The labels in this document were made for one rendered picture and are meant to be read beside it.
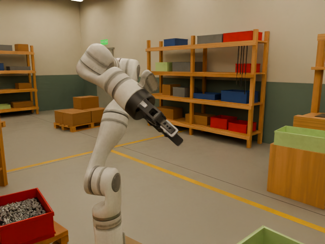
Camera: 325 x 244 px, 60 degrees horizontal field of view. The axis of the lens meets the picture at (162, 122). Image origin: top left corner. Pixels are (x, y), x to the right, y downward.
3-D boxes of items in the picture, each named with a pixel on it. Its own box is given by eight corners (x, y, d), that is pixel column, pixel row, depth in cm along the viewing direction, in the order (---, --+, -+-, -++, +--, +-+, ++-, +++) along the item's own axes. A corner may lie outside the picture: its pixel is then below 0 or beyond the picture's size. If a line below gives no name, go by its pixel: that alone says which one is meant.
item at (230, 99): (248, 148, 538) (256, 28, 496) (146, 125, 752) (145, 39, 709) (262, 143, 575) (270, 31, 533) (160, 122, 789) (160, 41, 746)
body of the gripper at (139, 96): (129, 115, 74) (153, 138, 71) (118, 104, 66) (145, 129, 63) (148, 95, 75) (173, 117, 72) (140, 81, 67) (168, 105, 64)
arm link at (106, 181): (123, 163, 92) (126, 212, 95) (97, 161, 95) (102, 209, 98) (109, 174, 84) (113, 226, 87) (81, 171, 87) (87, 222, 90)
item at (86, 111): (92, 121, 815) (90, 95, 800) (110, 124, 766) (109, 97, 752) (53, 128, 722) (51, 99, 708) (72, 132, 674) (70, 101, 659)
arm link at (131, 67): (142, 68, 112) (130, 127, 103) (119, 66, 113) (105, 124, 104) (140, 54, 104) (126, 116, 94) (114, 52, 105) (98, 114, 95)
